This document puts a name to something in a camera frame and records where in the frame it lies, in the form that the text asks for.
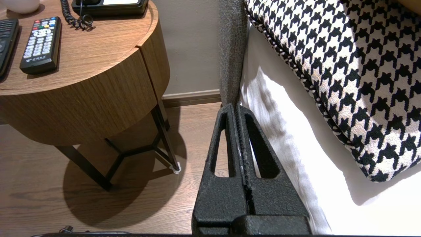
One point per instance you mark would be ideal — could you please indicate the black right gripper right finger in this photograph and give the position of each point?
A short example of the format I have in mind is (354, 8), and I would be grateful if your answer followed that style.
(273, 197)

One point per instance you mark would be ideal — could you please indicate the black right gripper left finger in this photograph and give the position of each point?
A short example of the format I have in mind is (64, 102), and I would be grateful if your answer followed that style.
(223, 197)

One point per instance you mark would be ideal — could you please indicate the black remote with coloured buttons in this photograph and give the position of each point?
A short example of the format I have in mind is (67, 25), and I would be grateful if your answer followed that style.
(41, 46)

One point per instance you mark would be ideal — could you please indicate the white bed sheet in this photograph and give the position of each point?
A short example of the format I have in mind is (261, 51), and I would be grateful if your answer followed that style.
(329, 197)

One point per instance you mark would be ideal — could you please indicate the wooden baseboard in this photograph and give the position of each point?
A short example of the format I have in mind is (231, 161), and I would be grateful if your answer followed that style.
(190, 98)

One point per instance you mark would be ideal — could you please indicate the black white houndstooth pillow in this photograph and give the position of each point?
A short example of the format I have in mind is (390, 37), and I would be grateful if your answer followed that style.
(345, 82)

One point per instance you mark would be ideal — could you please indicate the grey fabric headboard panel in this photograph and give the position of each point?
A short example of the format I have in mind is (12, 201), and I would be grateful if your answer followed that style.
(232, 49)

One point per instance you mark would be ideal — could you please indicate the round wooden nightstand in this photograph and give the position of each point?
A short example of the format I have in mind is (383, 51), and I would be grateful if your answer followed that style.
(98, 42)

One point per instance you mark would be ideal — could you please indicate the black white desk telephone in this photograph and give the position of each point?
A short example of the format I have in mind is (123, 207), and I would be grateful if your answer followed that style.
(131, 8)

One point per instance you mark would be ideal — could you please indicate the mustard yellow pillow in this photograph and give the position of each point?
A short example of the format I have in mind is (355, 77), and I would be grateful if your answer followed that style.
(412, 5)

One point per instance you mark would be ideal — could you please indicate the black telephone handset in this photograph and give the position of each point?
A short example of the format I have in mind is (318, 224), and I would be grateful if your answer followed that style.
(87, 2)

